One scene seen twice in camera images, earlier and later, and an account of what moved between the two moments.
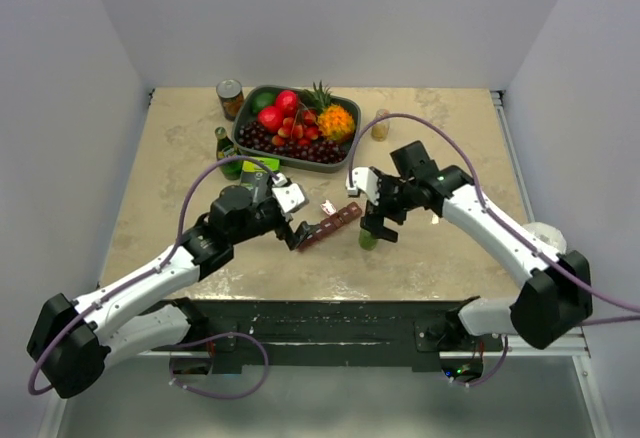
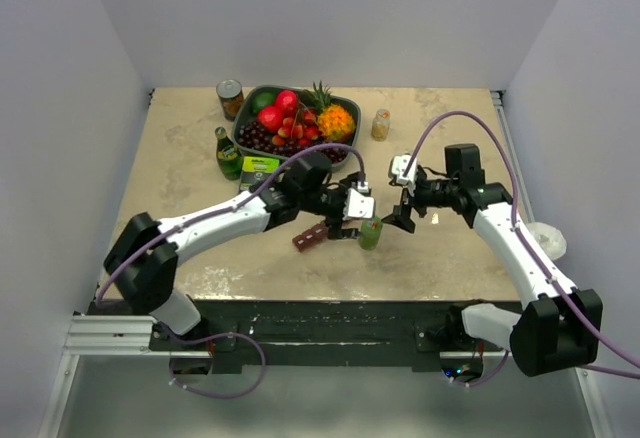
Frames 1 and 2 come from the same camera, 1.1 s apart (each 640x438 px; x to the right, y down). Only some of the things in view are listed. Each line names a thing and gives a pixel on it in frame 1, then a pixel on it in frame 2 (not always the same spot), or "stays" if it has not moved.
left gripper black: [292, 239] to [334, 225]
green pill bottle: [366, 241] stays
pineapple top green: [318, 99] stays
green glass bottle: [225, 149] stays
